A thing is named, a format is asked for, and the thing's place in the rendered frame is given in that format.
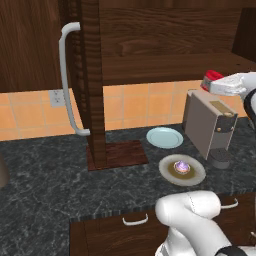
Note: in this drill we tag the dark wooden cabinet door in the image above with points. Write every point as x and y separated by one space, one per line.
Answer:
90 66

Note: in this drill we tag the dark wooden cutting board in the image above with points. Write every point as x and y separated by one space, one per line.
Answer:
125 154

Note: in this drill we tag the dark wooden wall cabinet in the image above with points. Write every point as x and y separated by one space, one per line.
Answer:
160 40

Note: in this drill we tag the white wall socket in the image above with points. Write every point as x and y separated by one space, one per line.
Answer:
57 97

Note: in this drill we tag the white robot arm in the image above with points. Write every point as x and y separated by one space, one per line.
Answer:
191 213

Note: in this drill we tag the beige plate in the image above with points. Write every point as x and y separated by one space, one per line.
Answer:
197 174

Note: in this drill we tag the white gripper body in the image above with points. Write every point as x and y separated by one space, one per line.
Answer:
229 84

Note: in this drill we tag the grey coffee machine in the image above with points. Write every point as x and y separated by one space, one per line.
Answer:
206 126

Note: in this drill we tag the light blue plate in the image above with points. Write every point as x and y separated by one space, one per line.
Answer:
164 137

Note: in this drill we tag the purple frosted cupcake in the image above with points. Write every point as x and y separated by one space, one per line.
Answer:
181 166

